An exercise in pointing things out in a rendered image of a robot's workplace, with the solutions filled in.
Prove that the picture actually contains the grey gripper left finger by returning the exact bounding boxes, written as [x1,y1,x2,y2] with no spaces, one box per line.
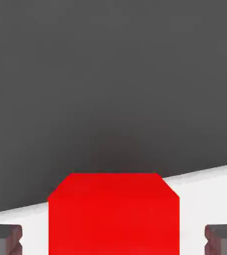
[0,224,23,255]

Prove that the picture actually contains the small red cube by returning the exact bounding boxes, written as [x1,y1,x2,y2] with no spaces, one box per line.
[47,172,180,255]

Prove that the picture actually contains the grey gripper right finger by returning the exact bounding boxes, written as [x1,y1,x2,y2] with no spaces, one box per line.
[204,224,227,255]

